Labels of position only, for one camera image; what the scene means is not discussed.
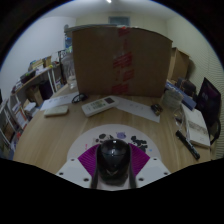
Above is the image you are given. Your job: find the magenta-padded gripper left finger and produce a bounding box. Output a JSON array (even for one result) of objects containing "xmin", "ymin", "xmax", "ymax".
[{"xmin": 55, "ymin": 143, "xmax": 101, "ymax": 189}]

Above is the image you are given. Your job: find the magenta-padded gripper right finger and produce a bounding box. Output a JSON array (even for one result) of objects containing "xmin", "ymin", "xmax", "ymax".
[{"xmin": 127, "ymin": 143, "xmax": 172, "ymax": 189}]

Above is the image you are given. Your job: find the black computer mouse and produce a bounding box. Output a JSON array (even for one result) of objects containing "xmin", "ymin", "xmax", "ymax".
[{"xmin": 95, "ymin": 138, "xmax": 132, "ymax": 187}]

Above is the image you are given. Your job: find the round white cartoon mouse pad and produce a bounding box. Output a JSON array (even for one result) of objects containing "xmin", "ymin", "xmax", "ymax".
[{"xmin": 66, "ymin": 124, "xmax": 162, "ymax": 161}]

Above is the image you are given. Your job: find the black marker pen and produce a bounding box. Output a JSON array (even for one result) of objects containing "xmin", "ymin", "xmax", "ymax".
[{"xmin": 175, "ymin": 129, "xmax": 201, "ymax": 160}]

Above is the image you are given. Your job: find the small black clip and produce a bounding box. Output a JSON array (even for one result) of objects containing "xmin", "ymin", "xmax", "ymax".
[{"xmin": 150, "ymin": 103, "xmax": 164, "ymax": 117}]

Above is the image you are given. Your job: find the white book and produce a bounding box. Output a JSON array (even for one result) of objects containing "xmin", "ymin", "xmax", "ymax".
[{"xmin": 181, "ymin": 103, "xmax": 212, "ymax": 149}]

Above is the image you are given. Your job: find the small beige flat case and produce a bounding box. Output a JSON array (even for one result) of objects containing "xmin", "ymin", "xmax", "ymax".
[{"xmin": 43, "ymin": 104, "xmax": 70, "ymax": 118}]

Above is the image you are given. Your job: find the white paper sheet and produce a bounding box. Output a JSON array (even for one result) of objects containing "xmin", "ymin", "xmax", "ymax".
[
  {"xmin": 39, "ymin": 91, "xmax": 79, "ymax": 111},
  {"xmin": 114, "ymin": 96, "xmax": 161, "ymax": 123}
]

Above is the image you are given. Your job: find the white remote control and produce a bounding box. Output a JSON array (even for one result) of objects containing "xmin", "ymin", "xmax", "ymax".
[{"xmin": 81, "ymin": 95, "xmax": 120, "ymax": 118}]

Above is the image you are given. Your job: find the clear plastic container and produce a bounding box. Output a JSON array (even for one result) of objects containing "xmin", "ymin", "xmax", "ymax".
[{"xmin": 162, "ymin": 88, "xmax": 184, "ymax": 111}]

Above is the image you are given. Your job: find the blue book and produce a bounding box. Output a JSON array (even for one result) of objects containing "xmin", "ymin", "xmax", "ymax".
[{"xmin": 164, "ymin": 81, "xmax": 198, "ymax": 111}]

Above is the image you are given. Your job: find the white shelf unit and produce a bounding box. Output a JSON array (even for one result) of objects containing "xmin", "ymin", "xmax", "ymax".
[{"xmin": 0, "ymin": 56, "xmax": 64, "ymax": 161}]

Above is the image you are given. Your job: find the dark bag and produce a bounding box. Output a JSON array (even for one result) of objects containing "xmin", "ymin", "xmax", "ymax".
[{"xmin": 176, "ymin": 77, "xmax": 198, "ymax": 99}]

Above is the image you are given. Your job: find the clear plastic jar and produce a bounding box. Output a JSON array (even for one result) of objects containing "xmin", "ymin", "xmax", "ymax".
[{"xmin": 61, "ymin": 53, "xmax": 78, "ymax": 90}]

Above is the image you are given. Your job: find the large brown cardboard box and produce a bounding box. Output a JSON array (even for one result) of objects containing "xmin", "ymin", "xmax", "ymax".
[{"xmin": 72, "ymin": 25, "xmax": 174, "ymax": 98}]

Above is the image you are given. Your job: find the black cord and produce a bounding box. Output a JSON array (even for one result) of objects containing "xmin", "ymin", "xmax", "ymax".
[{"xmin": 71, "ymin": 93, "xmax": 89, "ymax": 104}]

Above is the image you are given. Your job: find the wall window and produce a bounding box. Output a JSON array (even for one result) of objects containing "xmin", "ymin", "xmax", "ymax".
[{"xmin": 108, "ymin": 15, "xmax": 131, "ymax": 27}]

